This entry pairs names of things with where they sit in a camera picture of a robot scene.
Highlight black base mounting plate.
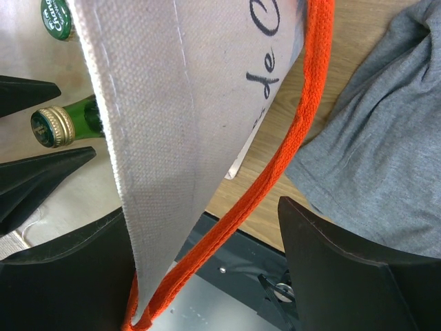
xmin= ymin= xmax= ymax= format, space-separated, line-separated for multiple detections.
xmin=166 ymin=230 xmax=301 ymax=330

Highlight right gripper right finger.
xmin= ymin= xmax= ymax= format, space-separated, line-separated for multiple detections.
xmin=278 ymin=197 xmax=440 ymax=330

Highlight clear bottle front left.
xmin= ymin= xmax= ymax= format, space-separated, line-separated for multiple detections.
xmin=40 ymin=0 xmax=79 ymax=41

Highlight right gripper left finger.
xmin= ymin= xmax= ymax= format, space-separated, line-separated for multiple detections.
xmin=1 ymin=209 xmax=134 ymax=330

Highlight right grey shorts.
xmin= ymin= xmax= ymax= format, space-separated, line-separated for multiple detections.
xmin=286 ymin=1 xmax=440 ymax=258

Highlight green Perrier bottle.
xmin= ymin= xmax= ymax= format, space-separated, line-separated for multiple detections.
xmin=30 ymin=95 xmax=104 ymax=148

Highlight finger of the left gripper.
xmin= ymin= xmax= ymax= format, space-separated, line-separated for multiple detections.
xmin=1 ymin=147 xmax=96 ymax=234
xmin=0 ymin=75 xmax=61 ymax=117

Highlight beige canvas tote bag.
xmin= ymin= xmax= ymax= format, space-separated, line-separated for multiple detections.
xmin=0 ymin=0 xmax=336 ymax=331

